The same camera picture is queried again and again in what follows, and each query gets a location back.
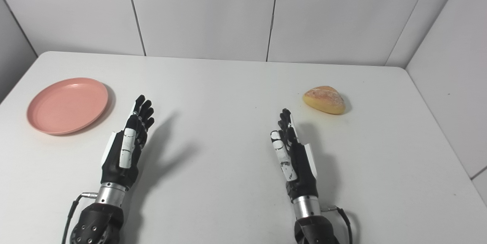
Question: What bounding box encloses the bread roll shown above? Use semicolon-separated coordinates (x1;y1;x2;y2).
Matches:
302;86;346;115

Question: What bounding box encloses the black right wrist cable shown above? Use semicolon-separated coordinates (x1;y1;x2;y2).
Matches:
320;206;353;244

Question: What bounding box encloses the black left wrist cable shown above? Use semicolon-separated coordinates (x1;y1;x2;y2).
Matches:
61;193;98;244

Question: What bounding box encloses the pink plate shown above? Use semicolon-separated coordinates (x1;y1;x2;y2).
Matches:
27;78;109;135

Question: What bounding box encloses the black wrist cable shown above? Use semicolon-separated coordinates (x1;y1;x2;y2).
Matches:
61;193;98;244
320;206;353;244

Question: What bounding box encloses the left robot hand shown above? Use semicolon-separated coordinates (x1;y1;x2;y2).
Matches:
100;95;155;189

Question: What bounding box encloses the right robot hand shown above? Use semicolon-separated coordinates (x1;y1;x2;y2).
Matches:
270;108;319;203

